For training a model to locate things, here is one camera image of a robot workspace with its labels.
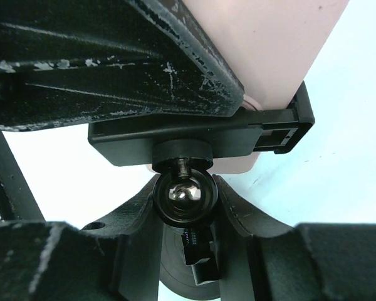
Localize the black round-base phone stand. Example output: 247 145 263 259
88 84 315 300

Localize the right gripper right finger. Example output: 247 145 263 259
215 176 376 300

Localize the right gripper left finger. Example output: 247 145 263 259
0 179 163 300

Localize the pink case phone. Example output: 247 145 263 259
145 0 360 175

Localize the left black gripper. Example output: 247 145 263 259
0 131 44 221

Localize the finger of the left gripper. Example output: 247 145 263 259
0 1 244 131

